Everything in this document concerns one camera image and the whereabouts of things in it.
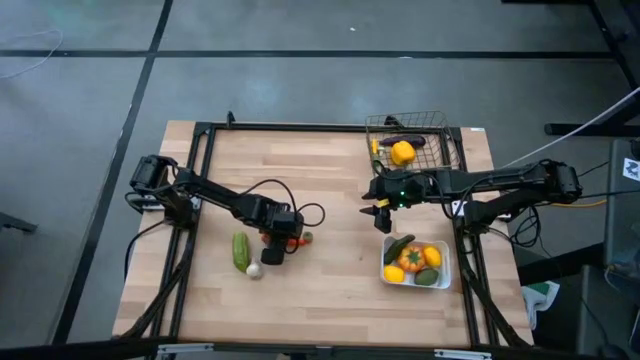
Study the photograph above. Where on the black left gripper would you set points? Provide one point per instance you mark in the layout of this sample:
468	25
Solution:
282	225

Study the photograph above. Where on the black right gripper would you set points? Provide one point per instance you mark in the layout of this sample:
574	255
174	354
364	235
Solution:
400	187

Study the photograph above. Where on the orange red carrot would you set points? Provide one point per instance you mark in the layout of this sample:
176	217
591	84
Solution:
297	243

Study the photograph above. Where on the light green cucumber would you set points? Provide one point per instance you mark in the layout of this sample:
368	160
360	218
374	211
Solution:
240	251

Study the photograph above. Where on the dark green zucchini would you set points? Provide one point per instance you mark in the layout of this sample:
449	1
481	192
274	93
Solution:
398	249

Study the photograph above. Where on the orange ribbed pumpkin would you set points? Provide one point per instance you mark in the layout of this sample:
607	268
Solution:
411	258

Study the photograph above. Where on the yellow lemon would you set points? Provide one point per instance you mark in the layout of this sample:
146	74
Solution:
394	274
432	256

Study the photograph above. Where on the yellow bell pepper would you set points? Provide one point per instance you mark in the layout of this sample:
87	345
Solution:
402	153

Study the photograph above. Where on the small yellow corn cob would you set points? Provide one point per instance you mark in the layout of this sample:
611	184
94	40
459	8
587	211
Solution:
374	146

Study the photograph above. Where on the dark green avocado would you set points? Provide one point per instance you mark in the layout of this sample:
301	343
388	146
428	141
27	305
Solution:
426	277

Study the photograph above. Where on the long purple eggplant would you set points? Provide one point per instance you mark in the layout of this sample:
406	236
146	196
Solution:
405	141

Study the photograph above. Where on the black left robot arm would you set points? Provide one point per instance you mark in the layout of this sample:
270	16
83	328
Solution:
220	197

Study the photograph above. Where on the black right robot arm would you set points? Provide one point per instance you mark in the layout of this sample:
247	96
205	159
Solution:
500	179

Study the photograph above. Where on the white garlic bulb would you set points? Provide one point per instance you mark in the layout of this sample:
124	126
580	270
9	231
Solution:
254	270

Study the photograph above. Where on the white paper label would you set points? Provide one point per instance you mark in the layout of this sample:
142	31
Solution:
458	208

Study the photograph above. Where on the white plastic bin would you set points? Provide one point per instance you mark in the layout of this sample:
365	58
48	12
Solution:
444	280

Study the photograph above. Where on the white green cloth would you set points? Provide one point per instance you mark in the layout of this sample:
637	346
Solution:
540	297

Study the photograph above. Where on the black desk leg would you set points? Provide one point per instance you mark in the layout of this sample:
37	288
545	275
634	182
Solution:
600	130

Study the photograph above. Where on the grey cabinet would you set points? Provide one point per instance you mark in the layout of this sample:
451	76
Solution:
622	210

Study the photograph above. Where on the dark grey box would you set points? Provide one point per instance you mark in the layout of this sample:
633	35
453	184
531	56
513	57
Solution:
605	310

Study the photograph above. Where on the black stand foot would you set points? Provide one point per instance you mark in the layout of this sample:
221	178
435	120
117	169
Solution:
17	223

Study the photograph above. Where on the black aluminium rig frame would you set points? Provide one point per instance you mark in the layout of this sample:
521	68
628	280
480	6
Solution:
300	126

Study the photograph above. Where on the silver aluminium bracket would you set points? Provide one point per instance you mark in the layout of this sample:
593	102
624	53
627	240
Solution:
185	347
462	354

